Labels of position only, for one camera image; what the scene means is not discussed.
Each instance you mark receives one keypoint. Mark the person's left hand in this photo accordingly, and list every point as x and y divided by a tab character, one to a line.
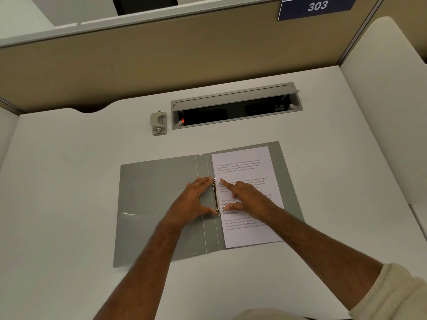
186	204

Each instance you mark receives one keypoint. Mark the person's right hand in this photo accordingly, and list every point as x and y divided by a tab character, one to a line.
253	201

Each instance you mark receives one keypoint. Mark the person's right thumb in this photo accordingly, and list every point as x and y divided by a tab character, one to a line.
233	207

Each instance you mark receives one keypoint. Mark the person's left thumb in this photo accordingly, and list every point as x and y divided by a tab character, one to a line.
207	211

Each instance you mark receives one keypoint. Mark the white printed paper sheet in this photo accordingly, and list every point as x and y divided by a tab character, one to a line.
248	163

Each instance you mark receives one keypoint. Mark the person's left forearm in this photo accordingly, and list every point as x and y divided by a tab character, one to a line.
146	263

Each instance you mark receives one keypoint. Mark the person's right forearm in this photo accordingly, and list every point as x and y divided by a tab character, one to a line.
320	249

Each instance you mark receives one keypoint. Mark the beige plastic desk clip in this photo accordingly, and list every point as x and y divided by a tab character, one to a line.
157	123

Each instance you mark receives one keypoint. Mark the black power socket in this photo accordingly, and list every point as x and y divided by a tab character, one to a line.
265	109

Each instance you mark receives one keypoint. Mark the beige fabric partition panel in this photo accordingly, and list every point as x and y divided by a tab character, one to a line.
166	63

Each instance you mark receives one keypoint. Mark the white rounded side divider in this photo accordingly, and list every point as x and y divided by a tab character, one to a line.
383	113

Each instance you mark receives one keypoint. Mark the cream knit sweater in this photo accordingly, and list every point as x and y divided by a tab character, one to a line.
400	289

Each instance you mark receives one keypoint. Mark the blue number sign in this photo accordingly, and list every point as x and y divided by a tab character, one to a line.
317	8

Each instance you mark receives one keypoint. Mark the black power strip red switch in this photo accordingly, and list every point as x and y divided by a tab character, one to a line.
203	117

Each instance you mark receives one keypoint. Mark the grey metal partition rail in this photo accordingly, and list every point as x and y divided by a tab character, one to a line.
133	24

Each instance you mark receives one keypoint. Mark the grey partition corner post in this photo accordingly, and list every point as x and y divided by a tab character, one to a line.
363	29

